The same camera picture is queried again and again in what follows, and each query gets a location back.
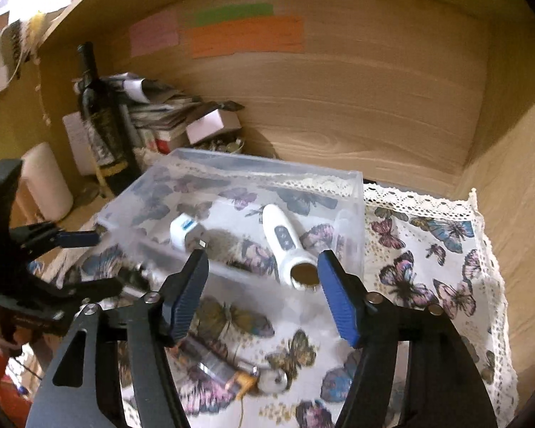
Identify pink cardboard box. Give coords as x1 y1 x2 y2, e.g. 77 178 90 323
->
186 109 242 146

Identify butterfly print lace cloth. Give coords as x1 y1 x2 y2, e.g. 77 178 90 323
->
53 156 518 428

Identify stack of magazines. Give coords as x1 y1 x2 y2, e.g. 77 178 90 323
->
100 72 246 130

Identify bowl of coins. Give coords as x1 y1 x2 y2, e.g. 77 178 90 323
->
196 136 246 154

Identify transparent lighter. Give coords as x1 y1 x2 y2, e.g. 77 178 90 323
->
178 336 259 395

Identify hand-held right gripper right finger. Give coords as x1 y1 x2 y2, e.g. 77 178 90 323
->
316 250 500 428

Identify white paper box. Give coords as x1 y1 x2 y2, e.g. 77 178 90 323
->
62 111 99 177

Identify red and white books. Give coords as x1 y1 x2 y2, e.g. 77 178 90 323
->
136 127 188 154

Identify white electric callus remover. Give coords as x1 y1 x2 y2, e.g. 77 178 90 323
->
262 204 320 292

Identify dark wine bottle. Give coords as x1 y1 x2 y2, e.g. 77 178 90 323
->
77 42 141 197

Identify clear plastic storage box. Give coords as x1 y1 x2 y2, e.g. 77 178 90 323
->
96 147 366 322

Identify green sticky note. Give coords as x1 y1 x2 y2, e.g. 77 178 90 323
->
195 3 274 27

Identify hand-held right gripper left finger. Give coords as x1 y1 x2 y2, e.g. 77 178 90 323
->
24 249 210 428

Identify white paper roll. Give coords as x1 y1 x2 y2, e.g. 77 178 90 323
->
21 143 74 221

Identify small white device blue label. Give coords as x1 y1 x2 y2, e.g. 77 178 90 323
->
169 214 208 253

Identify hanging patterned ornament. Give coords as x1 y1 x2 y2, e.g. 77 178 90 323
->
0 11 43 83

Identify round silver metal piece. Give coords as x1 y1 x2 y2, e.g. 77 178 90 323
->
259 368 290 395

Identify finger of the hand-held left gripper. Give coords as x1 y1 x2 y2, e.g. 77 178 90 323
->
49 267 149 300
10 220 100 257

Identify pink sticky note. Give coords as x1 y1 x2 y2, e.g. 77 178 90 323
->
129 9 181 57

